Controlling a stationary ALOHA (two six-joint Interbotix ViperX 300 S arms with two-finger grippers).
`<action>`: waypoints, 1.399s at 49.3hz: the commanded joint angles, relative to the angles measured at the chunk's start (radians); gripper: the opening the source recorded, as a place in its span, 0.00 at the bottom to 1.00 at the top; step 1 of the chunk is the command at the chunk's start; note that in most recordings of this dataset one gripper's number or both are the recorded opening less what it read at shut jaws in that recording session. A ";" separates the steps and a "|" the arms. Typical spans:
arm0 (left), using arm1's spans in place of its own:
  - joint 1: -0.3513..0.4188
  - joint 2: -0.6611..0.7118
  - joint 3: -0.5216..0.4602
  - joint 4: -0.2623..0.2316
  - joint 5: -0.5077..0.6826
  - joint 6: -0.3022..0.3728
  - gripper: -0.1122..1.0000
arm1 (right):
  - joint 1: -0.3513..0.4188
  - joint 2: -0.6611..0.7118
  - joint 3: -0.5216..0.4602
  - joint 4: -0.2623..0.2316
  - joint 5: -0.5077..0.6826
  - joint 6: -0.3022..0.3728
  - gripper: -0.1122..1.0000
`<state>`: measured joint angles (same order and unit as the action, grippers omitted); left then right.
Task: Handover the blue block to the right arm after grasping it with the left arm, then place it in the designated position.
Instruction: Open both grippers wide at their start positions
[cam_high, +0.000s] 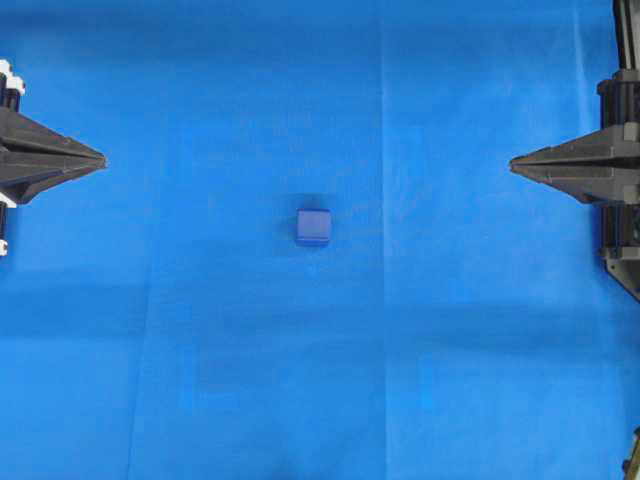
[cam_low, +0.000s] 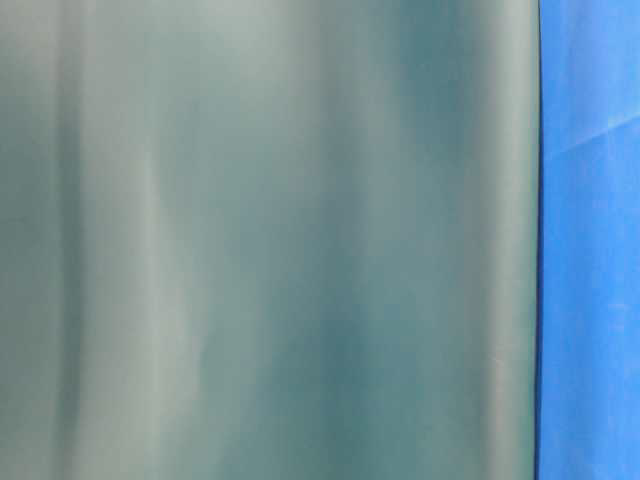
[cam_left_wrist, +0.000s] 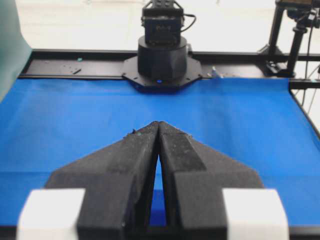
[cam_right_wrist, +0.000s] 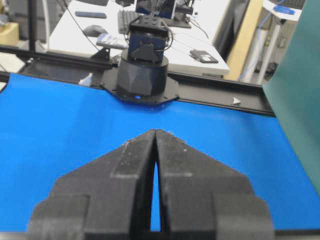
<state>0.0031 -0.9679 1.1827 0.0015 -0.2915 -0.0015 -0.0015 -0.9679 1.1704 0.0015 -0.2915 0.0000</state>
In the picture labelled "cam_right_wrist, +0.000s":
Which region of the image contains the white office desk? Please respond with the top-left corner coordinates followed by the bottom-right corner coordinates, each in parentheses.
top-left (49, 0), bottom-right (229, 76)

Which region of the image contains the black keyboard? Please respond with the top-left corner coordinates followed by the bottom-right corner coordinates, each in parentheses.
top-left (117, 10), bottom-right (140, 35)

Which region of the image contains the white paper scrap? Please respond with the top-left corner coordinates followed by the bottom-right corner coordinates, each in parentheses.
top-left (232, 97), bottom-right (242, 106)

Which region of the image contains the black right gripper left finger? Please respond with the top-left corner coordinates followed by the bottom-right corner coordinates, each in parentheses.
top-left (27, 129), bottom-right (156, 240)

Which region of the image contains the green backdrop cloth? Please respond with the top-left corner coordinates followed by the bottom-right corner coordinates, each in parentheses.
top-left (263, 0), bottom-right (320, 193)

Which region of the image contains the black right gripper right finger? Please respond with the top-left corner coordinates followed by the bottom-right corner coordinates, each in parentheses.
top-left (156, 130), bottom-right (275, 240)

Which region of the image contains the blue table cloth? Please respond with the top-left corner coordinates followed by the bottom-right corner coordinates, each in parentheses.
top-left (0, 74), bottom-right (320, 232)

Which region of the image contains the black aluminium table frame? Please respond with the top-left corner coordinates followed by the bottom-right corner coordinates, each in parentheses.
top-left (0, 45), bottom-right (275, 116)

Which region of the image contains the black computer mouse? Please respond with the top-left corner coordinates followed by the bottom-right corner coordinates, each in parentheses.
top-left (83, 25), bottom-right (108, 38)

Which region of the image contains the black smartphone on desk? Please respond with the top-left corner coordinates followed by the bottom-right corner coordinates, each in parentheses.
top-left (75, 11), bottom-right (107, 19)

